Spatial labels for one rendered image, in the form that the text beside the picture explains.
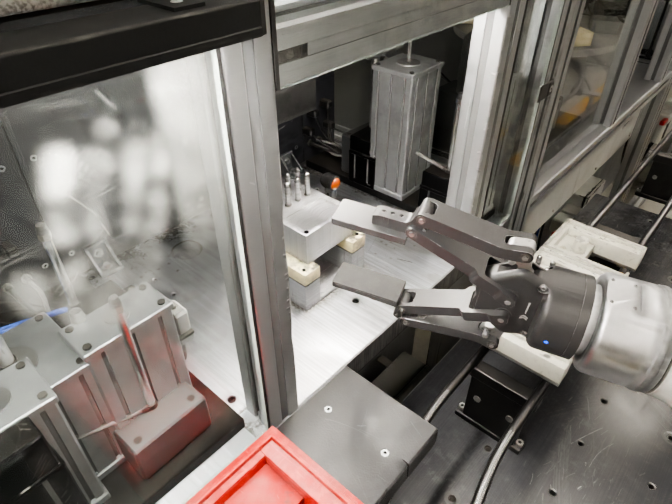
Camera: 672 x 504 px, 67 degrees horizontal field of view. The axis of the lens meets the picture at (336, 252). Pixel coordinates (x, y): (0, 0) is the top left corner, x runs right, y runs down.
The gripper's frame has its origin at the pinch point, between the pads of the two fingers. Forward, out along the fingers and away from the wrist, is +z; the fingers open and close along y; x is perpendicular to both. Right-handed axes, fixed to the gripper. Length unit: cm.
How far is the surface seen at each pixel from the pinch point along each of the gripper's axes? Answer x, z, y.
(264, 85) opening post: 3.5, 6.8, 17.7
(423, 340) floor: -80, 2, -125
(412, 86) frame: -41.4, 7.3, -4.7
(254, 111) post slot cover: 4.7, 7.1, 16.2
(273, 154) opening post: 4.0, 6.4, 12.2
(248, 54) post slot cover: 4.2, 7.3, 20.1
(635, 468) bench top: -14, -41, -44
